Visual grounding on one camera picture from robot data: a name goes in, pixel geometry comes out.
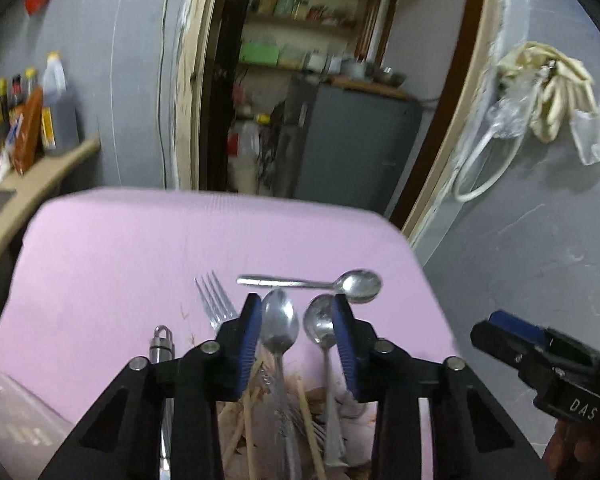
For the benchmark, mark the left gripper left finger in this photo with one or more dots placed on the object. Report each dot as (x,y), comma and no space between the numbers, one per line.
(238,339)

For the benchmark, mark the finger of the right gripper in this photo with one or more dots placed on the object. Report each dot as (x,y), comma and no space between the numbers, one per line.
(506,337)

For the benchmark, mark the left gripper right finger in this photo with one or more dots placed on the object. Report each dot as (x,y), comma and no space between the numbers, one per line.
(355,341)

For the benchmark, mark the steel fork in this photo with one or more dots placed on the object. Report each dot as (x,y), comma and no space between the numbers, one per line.
(217,306)

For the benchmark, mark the wooden chopstick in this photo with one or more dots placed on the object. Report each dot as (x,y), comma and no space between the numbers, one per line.
(310,432)
(247,398)

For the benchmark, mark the right hand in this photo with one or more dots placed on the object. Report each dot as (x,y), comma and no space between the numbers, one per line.
(573,451)

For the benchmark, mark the steel spoon round bowl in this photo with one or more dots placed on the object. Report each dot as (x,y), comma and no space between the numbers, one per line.
(317,323)

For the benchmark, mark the steel spoon lying crosswise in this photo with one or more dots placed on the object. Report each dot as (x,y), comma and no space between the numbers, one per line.
(359,286)

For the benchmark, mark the steel spoon oval bowl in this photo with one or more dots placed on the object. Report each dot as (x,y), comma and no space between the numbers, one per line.
(279,332)

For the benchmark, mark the pink floral table mat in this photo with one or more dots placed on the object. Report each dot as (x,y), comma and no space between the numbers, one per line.
(98,271)

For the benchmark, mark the grey cabinet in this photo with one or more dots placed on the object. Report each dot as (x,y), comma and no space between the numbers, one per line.
(343,147)

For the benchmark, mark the large dark vinegar jug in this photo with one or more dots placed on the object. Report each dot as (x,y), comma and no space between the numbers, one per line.
(60,133)

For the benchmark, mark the orange spice bag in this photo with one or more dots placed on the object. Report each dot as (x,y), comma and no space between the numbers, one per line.
(29,132)

